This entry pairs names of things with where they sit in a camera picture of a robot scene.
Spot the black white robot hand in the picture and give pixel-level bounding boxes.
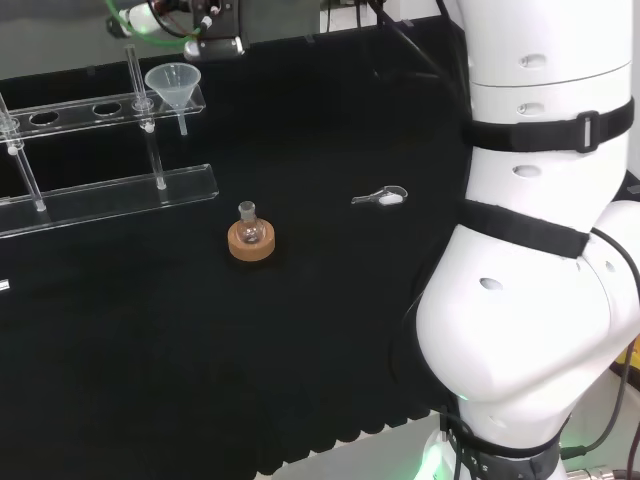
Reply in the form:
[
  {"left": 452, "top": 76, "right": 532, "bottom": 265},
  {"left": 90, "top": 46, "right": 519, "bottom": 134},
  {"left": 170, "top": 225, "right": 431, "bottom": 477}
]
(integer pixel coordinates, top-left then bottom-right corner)
[{"left": 105, "top": 0, "right": 249, "bottom": 63}]

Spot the black cable with plug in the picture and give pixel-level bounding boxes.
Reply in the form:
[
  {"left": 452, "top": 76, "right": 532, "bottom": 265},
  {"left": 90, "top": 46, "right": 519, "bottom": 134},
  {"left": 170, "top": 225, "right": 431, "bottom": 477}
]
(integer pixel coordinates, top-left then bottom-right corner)
[{"left": 558, "top": 344, "right": 640, "bottom": 480}]

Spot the cork ring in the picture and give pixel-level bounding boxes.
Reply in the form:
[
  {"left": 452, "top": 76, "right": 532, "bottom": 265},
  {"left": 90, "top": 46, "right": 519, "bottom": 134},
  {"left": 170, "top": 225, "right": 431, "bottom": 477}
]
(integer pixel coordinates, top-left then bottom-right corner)
[{"left": 227, "top": 221, "right": 277, "bottom": 262}]

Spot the round-bottom glass flask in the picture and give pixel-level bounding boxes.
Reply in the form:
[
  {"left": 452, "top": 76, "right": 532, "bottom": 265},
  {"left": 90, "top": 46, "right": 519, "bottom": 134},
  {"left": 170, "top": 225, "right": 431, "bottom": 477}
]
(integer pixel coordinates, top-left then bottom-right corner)
[{"left": 235, "top": 200, "right": 267, "bottom": 246}]

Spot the glass weighing funnel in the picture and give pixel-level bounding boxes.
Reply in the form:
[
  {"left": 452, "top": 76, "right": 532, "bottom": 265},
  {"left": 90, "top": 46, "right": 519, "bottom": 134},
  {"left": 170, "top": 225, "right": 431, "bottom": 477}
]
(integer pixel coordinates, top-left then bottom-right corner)
[{"left": 350, "top": 184, "right": 409, "bottom": 208}]

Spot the green cable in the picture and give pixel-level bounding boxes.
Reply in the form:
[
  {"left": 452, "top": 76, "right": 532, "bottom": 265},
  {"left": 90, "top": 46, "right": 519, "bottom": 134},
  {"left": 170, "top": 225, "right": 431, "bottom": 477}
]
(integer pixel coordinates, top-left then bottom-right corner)
[{"left": 104, "top": 0, "right": 202, "bottom": 49}]

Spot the yellow stop button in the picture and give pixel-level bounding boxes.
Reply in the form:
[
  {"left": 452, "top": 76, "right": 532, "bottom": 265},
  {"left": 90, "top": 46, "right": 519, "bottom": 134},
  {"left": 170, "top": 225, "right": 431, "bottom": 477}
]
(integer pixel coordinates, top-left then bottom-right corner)
[{"left": 617, "top": 343, "right": 640, "bottom": 374}]

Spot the clear funnel stand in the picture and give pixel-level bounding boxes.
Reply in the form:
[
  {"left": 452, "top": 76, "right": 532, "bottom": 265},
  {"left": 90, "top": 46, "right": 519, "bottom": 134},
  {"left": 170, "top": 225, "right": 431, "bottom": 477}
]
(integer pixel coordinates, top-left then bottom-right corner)
[{"left": 0, "top": 43, "right": 220, "bottom": 239}]

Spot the black bench cloth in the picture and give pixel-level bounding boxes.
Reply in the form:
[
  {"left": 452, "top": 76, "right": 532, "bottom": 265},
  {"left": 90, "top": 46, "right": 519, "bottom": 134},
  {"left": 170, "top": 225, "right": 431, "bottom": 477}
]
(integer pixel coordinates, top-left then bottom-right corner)
[{"left": 0, "top": 17, "right": 481, "bottom": 480}]

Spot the clear plastic funnel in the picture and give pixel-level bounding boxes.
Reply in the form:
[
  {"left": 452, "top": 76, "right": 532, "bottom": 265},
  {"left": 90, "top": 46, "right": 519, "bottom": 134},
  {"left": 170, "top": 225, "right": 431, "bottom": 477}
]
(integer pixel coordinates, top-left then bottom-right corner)
[{"left": 144, "top": 62, "right": 203, "bottom": 137}]

